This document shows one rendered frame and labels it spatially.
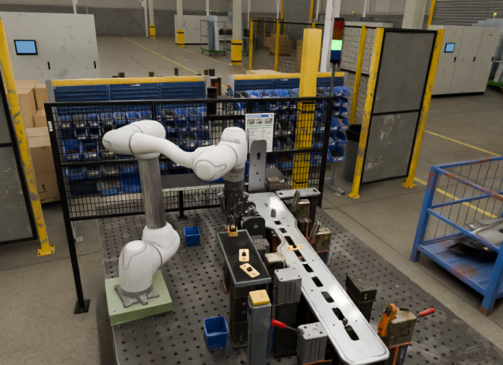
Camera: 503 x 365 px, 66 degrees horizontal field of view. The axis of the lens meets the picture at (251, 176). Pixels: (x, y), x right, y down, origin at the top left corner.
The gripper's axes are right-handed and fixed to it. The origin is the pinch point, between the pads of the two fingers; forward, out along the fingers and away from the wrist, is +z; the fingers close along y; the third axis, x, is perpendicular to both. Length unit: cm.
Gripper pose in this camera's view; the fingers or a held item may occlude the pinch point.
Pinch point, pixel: (233, 222)
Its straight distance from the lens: 165.6
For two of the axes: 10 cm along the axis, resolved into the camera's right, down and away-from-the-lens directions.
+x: -0.7, -3.9, 9.2
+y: 10.0, 0.0, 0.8
